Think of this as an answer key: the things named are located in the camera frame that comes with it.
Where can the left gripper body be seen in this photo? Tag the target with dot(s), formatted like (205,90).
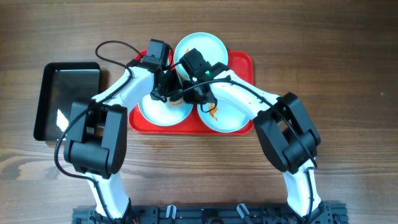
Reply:
(162,92)

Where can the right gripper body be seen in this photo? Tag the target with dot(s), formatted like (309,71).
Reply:
(192,96)

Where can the light blue plate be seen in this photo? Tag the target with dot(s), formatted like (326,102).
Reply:
(222,117)
(210,46)
(163,114)

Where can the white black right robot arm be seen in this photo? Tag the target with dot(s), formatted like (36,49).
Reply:
(287,135)

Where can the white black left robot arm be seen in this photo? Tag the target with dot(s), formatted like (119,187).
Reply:
(96,137)

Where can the red plastic tray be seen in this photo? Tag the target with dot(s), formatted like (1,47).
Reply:
(242,64)

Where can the black plastic tray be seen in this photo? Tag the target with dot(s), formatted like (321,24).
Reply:
(62,84)

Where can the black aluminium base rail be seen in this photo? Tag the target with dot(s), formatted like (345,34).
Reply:
(266,214)

